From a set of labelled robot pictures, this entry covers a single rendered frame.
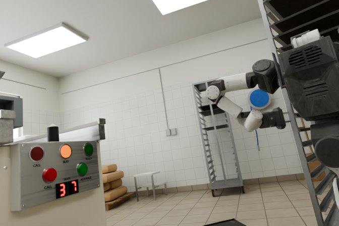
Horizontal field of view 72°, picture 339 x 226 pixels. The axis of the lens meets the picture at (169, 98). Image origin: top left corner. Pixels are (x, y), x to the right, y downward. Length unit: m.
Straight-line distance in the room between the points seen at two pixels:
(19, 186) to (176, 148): 4.24
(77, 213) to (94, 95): 5.07
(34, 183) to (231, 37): 4.61
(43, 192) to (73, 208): 0.13
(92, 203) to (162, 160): 4.10
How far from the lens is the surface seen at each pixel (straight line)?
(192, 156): 4.66
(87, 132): 0.81
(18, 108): 1.50
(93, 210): 0.79
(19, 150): 0.61
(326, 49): 1.10
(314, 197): 1.67
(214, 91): 1.32
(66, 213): 0.72
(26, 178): 0.62
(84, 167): 0.71
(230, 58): 4.79
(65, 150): 0.68
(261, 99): 4.44
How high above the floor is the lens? 0.77
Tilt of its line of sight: 13 degrees up
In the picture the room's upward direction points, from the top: 9 degrees counter-clockwise
